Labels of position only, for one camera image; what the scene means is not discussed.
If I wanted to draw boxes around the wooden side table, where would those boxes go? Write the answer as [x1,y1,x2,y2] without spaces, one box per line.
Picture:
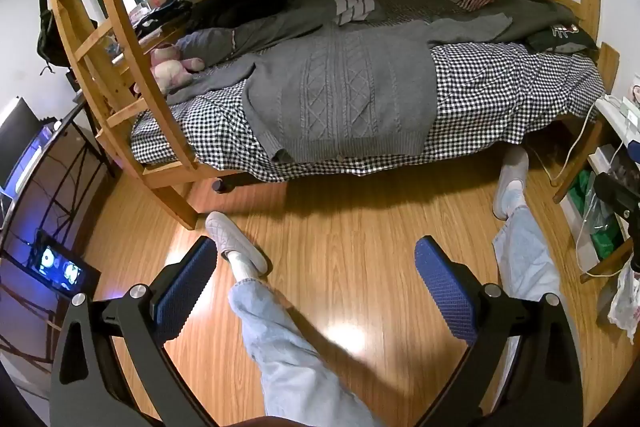
[552,42,640,284]

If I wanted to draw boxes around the black hanging backpack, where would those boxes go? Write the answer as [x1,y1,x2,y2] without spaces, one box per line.
[37,0,71,75]

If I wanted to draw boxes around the person's right leg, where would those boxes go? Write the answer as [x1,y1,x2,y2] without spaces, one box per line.
[492,202,566,308]

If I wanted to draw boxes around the white right shoe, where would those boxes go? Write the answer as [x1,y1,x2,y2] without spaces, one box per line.
[492,149,530,220]

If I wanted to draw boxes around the person's leg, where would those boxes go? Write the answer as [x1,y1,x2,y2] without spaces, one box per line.
[492,202,566,308]
[227,252,391,427]

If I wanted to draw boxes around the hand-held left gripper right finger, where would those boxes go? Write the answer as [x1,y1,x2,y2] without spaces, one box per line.
[414,235,585,427]

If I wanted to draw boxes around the white plastic bag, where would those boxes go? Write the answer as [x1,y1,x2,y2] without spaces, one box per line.
[606,257,640,344]

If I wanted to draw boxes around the grey cable knit sweater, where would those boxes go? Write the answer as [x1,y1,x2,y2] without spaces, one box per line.
[167,14,513,164]

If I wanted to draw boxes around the black metal desk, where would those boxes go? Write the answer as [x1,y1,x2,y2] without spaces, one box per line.
[0,104,117,358]

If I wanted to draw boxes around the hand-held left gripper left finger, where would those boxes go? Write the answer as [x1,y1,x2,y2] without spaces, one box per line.
[49,235,221,427]

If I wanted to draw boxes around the wooden bunk bed frame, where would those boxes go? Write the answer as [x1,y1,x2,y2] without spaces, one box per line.
[40,0,621,230]

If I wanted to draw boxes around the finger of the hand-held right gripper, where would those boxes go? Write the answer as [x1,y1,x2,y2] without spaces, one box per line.
[594,172,640,275]

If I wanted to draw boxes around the computer monitor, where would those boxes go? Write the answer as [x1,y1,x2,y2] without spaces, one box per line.
[0,97,45,192]

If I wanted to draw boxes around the white power strip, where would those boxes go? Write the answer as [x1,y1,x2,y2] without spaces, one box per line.
[595,94,640,135]

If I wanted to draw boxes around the person's left leg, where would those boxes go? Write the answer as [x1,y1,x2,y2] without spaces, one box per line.
[227,252,391,427]

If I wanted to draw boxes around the white cable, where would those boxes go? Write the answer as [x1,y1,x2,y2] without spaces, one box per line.
[530,99,608,188]

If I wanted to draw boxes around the black white checkered bed sheet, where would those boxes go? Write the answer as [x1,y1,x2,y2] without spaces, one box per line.
[131,0,601,182]

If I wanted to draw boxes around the grey duvet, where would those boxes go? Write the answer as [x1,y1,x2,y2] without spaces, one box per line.
[175,0,386,62]

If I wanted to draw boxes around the white left shoe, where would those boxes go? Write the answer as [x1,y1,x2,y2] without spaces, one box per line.
[205,212,269,276]

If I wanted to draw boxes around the computer case with lit fans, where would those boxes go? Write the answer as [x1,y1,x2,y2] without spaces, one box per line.
[22,229,101,295]

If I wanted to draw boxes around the dark printed garment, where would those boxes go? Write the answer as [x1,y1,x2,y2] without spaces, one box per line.
[524,23,598,54]

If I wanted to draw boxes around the pink plush toy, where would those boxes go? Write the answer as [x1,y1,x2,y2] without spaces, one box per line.
[150,46,206,95]

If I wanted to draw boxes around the grey green blanket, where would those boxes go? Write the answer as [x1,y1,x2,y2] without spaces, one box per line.
[495,0,576,40]

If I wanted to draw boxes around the white shoe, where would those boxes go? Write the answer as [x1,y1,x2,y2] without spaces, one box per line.
[205,212,269,276]
[492,149,530,220]

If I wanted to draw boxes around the green plastic bag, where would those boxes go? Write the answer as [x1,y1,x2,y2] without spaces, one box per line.
[567,169,620,259]

